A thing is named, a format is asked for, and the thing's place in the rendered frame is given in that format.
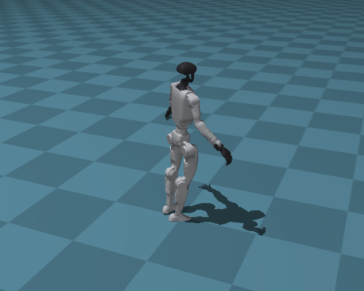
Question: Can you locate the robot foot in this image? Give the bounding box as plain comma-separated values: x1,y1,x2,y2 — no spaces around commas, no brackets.
162,203,176,214
168,213,191,222

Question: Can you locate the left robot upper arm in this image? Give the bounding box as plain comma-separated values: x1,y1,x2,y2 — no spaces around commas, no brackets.
169,82,179,101

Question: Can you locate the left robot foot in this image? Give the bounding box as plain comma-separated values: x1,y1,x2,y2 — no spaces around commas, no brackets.
162,203,176,214

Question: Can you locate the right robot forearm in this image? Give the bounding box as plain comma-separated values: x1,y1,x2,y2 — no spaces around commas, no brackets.
197,122,222,148

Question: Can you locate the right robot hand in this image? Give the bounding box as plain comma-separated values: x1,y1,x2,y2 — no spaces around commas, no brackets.
214,144,232,166

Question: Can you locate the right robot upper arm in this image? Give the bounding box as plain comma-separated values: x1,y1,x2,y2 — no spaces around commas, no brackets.
186,93,206,129

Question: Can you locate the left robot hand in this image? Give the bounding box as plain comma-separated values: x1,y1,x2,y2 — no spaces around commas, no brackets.
165,107,172,120

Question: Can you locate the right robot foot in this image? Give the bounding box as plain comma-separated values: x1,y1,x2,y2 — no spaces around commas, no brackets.
168,213,191,222

